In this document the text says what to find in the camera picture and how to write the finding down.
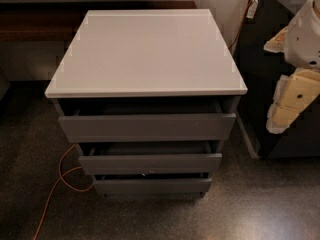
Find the grey top drawer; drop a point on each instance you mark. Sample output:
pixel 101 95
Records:
pixel 147 127

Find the dark wooden bench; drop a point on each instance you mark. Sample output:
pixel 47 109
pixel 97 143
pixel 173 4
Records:
pixel 59 21

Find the black cabinet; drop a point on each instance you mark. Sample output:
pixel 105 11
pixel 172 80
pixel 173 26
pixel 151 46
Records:
pixel 261 70

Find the grey drawer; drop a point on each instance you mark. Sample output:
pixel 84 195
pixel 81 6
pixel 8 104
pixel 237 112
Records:
pixel 124 158
pixel 147 127
pixel 152 186

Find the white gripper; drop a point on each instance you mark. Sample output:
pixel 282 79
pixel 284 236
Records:
pixel 304 39

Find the grey middle drawer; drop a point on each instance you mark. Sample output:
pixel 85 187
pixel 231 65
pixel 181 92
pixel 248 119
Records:
pixel 124 158

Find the grey bottom drawer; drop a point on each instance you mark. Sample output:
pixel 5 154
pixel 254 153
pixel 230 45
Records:
pixel 152 186

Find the grey drawer cabinet white top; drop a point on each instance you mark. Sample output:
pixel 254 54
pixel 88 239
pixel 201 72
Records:
pixel 132 62

